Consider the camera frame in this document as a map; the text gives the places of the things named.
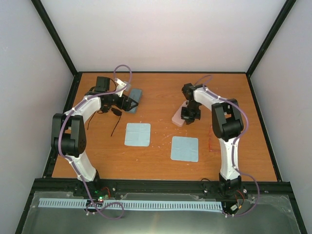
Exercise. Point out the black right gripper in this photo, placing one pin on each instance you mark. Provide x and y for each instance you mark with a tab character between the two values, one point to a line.
189	120

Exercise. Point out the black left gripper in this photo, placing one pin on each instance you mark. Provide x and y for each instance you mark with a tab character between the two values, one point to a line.
126	107

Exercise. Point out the blue grey glasses case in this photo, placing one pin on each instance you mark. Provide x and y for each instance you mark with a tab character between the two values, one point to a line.
135	95

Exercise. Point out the pink glasses case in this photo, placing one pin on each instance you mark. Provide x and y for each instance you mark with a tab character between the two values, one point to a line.
176	119

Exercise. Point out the black sunglasses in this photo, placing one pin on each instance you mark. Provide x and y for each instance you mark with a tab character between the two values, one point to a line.
112	111

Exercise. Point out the light blue cleaning cloth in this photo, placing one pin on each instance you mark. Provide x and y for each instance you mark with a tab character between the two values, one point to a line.
138	134
185	149

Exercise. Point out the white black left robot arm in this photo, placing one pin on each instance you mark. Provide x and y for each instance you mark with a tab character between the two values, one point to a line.
68	136

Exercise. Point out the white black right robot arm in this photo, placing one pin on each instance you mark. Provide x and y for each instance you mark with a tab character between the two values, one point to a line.
227	126

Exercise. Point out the black aluminium frame rail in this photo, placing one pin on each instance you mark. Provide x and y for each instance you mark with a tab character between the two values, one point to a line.
117	188

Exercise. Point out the light blue slotted cable duct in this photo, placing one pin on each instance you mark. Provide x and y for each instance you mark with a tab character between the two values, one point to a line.
136	205

